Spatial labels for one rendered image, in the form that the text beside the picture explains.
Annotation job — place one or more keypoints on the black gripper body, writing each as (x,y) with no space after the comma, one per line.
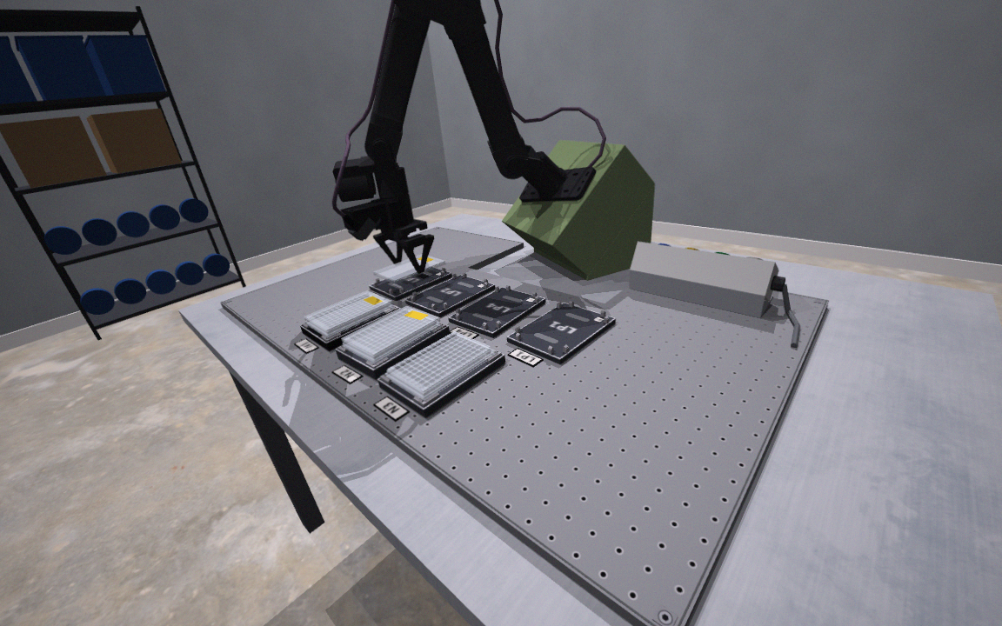
(400,235)

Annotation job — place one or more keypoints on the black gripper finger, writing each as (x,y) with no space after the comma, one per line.
(408,249)
(380,239)

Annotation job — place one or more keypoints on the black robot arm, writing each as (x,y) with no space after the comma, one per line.
(409,27)

